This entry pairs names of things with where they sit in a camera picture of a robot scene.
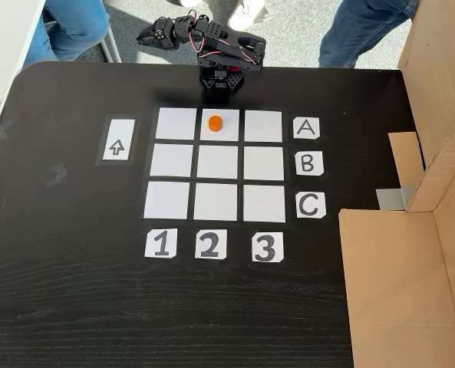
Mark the paper label number 1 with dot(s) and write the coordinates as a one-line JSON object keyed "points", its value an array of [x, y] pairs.
{"points": [[160, 244]]}

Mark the paper label letter A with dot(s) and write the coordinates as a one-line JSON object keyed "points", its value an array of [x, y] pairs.
{"points": [[306, 128]]}

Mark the brown cardboard box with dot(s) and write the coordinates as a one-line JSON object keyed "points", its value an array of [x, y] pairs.
{"points": [[396, 287]]}

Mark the paper label number 2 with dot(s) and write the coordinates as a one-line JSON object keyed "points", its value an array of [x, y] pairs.
{"points": [[210, 244]]}

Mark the seated person's legs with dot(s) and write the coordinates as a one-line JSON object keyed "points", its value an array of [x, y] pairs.
{"points": [[77, 27]]}

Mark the white arrow paper sheet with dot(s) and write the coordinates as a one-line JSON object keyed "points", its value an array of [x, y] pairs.
{"points": [[124, 154]]}

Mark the round orange token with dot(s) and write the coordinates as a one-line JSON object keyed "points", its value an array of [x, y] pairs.
{"points": [[215, 123]]}

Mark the paper label letter B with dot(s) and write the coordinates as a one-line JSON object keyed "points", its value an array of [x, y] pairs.
{"points": [[308, 163]]}

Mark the paper label number 3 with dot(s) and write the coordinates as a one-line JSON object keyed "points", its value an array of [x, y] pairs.
{"points": [[267, 247]]}

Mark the white nine-square grid sheet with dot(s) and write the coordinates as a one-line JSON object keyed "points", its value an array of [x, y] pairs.
{"points": [[215, 165]]}

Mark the person's white shoe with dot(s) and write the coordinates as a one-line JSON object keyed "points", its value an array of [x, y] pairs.
{"points": [[246, 13], [190, 2]]}

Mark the white desk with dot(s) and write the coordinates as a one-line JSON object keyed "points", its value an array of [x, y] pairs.
{"points": [[4, 38]]}

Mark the paper label letter C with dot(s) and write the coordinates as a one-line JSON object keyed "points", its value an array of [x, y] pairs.
{"points": [[310, 205]]}

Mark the standing person's leg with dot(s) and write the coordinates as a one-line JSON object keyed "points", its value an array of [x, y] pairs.
{"points": [[361, 30]]}

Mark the grey metal chair leg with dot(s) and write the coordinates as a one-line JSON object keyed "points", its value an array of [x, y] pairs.
{"points": [[111, 48]]}

